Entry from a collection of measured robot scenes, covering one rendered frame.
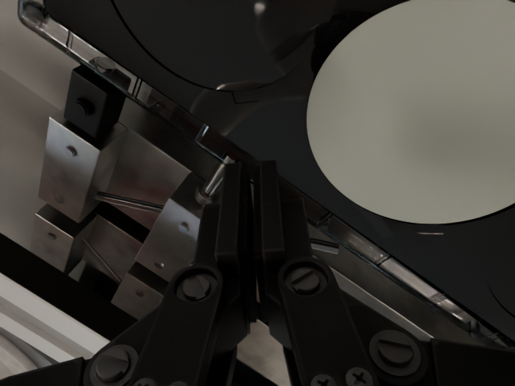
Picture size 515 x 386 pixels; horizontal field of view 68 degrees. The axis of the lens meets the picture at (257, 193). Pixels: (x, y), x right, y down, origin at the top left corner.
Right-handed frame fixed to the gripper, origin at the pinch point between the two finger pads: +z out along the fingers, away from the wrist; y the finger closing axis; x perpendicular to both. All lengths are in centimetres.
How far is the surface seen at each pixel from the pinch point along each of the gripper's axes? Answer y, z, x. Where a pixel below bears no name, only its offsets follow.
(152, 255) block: -7.9, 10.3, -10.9
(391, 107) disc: 5.6, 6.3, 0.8
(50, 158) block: -13.0, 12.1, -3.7
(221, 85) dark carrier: -1.4, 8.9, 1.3
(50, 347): -17.0, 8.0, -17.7
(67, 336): -14.2, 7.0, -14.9
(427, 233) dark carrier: 8.0, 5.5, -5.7
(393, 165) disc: 6.0, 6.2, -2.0
